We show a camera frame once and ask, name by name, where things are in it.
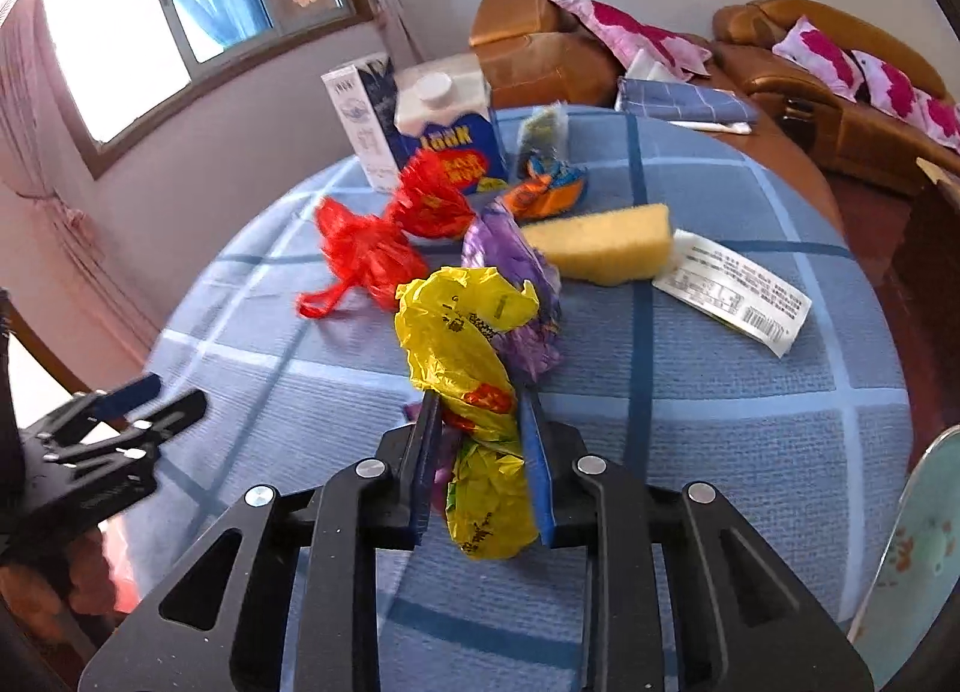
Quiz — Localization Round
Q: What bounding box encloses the brown leather three-seat sofa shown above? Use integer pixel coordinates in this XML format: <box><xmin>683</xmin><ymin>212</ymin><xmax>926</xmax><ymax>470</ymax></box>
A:
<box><xmin>712</xmin><ymin>0</ymin><xmax>960</xmax><ymax>194</ymax></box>

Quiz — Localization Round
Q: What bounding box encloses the purple plastic wrapper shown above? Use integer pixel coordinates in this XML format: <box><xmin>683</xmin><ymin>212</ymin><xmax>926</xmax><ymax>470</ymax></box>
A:
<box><xmin>403</xmin><ymin>201</ymin><xmax>565</xmax><ymax>513</ymax></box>

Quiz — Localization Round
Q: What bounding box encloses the orange blue snack wrapper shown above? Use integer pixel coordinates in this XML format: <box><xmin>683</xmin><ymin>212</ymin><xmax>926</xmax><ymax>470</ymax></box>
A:
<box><xmin>501</xmin><ymin>152</ymin><xmax>590</xmax><ymax>222</ymax></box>

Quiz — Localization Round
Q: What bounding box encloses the yellow plastic bag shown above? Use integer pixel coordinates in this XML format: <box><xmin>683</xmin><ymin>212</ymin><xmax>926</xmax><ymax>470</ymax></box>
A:
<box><xmin>395</xmin><ymin>267</ymin><xmax>542</xmax><ymax>562</ymax></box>

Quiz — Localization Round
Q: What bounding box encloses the folded blue plaid sheet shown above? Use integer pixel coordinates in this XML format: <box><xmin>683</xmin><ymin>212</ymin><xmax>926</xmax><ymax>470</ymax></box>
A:
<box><xmin>615</xmin><ymin>76</ymin><xmax>762</xmax><ymax>125</ymax></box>

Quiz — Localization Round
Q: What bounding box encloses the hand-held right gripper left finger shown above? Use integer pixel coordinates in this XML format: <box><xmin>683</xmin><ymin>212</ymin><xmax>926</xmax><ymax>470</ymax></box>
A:
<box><xmin>79</xmin><ymin>392</ymin><xmax>445</xmax><ymax>692</ymax></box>

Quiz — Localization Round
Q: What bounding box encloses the teal patterned bin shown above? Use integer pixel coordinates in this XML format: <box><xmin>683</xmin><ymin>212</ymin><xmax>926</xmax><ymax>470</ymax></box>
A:
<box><xmin>847</xmin><ymin>426</ymin><xmax>960</xmax><ymax>689</ymax></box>

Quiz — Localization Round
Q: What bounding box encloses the white blue capped milk carton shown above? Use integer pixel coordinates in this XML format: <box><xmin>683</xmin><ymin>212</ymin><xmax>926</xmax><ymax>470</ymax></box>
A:
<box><xmin>392</xmin><ymin>57</ymin><xmax>511</xmax><ymax>194</ymax></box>

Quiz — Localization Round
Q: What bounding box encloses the pink floral pillow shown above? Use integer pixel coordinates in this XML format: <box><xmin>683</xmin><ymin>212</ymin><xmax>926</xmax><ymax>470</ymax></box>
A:
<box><xmin>772</xmin><ymin>16</ymin><xmax>863</xmax><ymax>101</ymax></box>
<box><xmin>919</xmin><ymin>92</ymin><xmax>960</xmax><ymax>154</ymax></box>
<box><xmin>851</xmin><ymin>49</ymin><xmax>950</xmax><ymax>119</ymax></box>
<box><xmin>547</xmin><ymin>0</ymin><xmax>713</xmax><ymax>80</ymax></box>

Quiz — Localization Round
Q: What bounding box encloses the clear dark printed wrapper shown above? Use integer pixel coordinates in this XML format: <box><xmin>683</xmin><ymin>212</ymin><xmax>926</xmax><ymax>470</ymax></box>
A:
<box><xmin>514</xmin><ymin>103</ymin><xmax>571</xmax><ymax>176</ymax></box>

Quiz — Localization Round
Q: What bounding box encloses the sliding window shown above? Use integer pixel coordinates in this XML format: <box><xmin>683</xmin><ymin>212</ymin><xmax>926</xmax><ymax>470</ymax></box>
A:
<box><xmin>0</xmin><ymin>0</ymin><xmax>376</xmax><ymax>179</ymax></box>

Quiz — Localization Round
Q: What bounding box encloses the person's left hand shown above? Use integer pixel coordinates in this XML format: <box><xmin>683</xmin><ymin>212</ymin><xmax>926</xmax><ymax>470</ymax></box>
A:
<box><xmin>0</xmin><ymin>527</ymin><xmax>113</xmax><ymax>644</ymax></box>

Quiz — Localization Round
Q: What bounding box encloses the red plastic bag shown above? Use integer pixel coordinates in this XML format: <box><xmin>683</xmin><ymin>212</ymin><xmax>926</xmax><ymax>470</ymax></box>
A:
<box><xmin>296</xmin><ymin>199</ymin><xmax>430</xmax><ymax>322</ymax></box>

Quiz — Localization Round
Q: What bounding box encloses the blue plaid tablecloth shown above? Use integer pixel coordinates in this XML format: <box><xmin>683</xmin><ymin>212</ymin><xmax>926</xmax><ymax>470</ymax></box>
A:
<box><xmin>112</xmin><ymin>103</ymin><xmax>916</xmax><ymax>692</ymax></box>

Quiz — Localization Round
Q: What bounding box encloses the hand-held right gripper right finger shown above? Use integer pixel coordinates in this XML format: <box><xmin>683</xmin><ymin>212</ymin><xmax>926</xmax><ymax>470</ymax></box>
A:
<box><xmin>517</xmin><ymin>388</ymin><xmax>875</xmax><ymax>692</ymax></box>

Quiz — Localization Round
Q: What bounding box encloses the white printed paper slip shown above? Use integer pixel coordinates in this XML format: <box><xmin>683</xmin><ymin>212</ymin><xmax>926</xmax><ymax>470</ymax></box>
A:
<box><xmin>651</xmin><ymin>228</ymin><xmax>813</xmax><ymax>359</ymax></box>

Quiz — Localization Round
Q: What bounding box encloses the tall white black carton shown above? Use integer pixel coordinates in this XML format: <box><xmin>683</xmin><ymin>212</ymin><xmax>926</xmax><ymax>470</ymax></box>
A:
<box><xmin>321</xmin><ymin>53</ymin><xmax>402</xmax><ymax>194</ymax></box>

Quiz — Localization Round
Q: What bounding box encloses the brown leather chaise sofa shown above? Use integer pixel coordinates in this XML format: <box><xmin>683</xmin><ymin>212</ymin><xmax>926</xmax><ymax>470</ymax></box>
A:
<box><xmin>470</xmin><ymin>0</ymin><xmax>841</xmax><ymax>213</ymax></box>

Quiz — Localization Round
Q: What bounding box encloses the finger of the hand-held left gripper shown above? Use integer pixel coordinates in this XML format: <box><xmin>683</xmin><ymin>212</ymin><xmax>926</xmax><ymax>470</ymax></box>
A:
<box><xmin>26</xmin><ymin>372</ymin><xmax>164</xmax><ymax>446</ymax></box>
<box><xmin>45</xmin><ymin>390</ymin><xmax>209</xmax><ymax>472</ymax></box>

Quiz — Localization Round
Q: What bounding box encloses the yellow sponge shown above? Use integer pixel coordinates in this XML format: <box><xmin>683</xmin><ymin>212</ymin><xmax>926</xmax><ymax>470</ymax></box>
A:
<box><xmin>521</xmin><ymin>203</ymin><xmax>672</xmax><ymax>286</ymax></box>

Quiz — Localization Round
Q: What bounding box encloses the dark wooden coffee table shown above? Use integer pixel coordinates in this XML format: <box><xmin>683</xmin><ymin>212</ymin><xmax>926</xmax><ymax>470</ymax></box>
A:
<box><xmin>892</xmin><ymin>156</ymin><xmax>960</xmax><ymax>438</ymax></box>

